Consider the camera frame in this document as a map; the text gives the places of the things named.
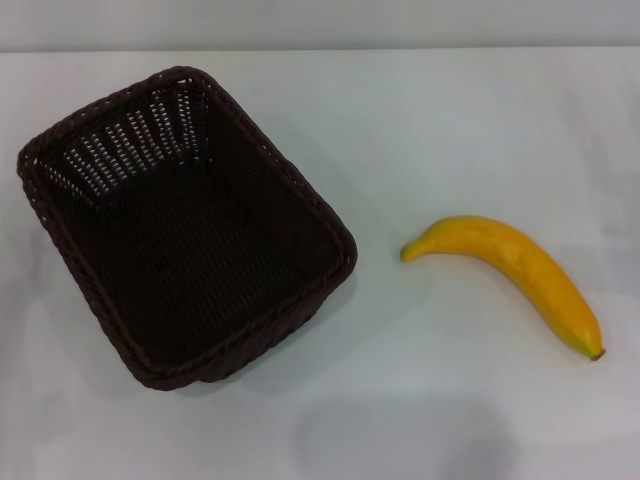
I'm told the yellow banana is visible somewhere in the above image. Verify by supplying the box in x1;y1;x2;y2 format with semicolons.
399;215;607;363

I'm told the dark brown woven basket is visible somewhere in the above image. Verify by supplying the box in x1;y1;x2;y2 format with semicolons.
15;65;359;397

